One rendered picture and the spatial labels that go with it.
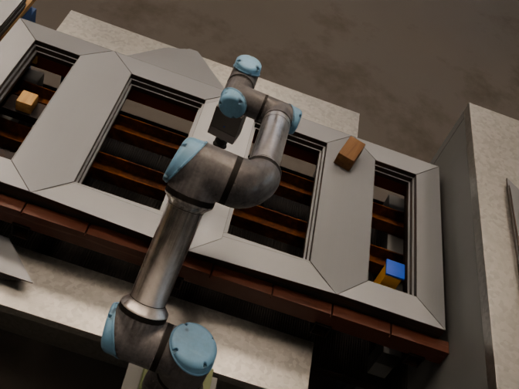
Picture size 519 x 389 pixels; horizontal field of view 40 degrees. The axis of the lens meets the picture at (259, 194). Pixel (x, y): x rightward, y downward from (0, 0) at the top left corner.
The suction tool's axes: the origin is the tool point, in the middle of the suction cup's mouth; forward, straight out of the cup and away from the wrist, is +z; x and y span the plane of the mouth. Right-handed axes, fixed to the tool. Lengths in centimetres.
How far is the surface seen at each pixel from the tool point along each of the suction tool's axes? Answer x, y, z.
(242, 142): -16.4, -3.8, 8.9
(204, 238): 29.1, -10.1, 8.7
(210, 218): 20.9, -8.5, 8.8
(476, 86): -287, -100, 96
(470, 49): -333, -90, 96
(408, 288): 6, -71, 12
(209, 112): -23.0, 11.1, 8.9
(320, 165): -27.0, -30.0, 11.4
